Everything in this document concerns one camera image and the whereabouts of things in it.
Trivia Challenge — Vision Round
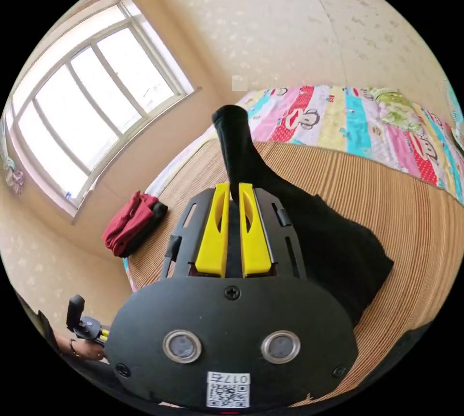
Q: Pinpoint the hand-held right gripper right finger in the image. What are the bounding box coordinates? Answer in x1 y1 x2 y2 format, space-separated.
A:
238 183 272 278

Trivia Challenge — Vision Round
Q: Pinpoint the bed with woven mat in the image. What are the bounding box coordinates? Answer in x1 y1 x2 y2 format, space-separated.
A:
122 85 464 409

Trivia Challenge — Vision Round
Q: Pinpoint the black long sleeve shirt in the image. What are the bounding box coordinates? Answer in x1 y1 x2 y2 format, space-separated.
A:
211 104 395 328

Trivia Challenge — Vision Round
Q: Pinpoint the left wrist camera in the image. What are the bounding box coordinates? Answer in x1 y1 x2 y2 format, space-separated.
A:
66 295 86 330

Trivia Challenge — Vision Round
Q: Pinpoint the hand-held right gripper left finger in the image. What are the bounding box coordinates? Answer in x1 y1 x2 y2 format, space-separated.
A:
195 183 231 277

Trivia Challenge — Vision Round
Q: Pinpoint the person's left hand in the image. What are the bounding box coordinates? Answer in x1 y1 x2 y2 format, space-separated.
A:
72 338 106 362

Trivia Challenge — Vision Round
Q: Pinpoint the white framed window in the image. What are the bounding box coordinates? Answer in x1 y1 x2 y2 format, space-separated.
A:
6 0 197 222

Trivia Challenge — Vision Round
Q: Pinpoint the person's left forearm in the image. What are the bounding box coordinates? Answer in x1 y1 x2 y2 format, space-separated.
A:
50 330 75 356

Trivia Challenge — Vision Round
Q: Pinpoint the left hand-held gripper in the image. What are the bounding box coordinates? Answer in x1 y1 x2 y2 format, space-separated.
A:
73 316 110 345

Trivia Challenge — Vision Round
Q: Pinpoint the pile of clothes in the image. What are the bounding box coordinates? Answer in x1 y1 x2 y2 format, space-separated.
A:
101 190 169 259

